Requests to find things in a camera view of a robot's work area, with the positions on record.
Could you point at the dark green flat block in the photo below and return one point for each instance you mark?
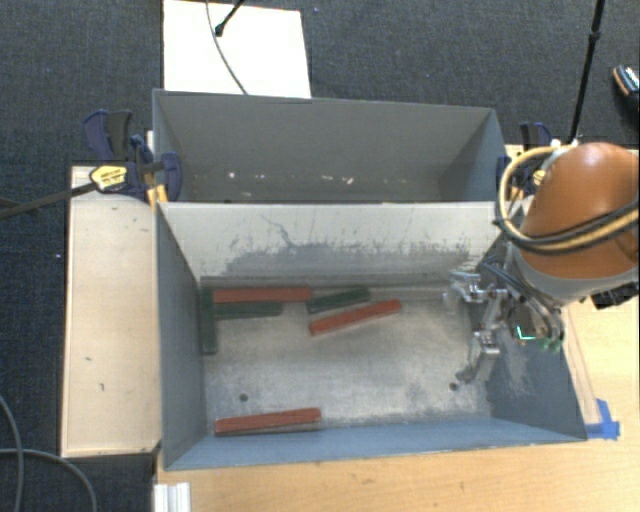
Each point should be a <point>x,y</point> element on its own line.
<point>339,299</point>
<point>208,330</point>
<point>247,310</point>

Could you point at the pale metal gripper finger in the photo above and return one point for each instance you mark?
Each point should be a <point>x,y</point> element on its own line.
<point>481,357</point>
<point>470,290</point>

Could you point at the pale wood flat board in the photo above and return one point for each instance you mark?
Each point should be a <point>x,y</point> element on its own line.
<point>110,325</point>

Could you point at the red-brown flat block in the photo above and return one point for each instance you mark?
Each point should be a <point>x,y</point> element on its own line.
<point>260,295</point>
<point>355,317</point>
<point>267,421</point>

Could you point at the black cylinder on white bracket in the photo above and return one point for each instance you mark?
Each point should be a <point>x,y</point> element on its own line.
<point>614,296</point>

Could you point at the grey metal bin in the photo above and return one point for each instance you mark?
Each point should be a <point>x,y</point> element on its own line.
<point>350,370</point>

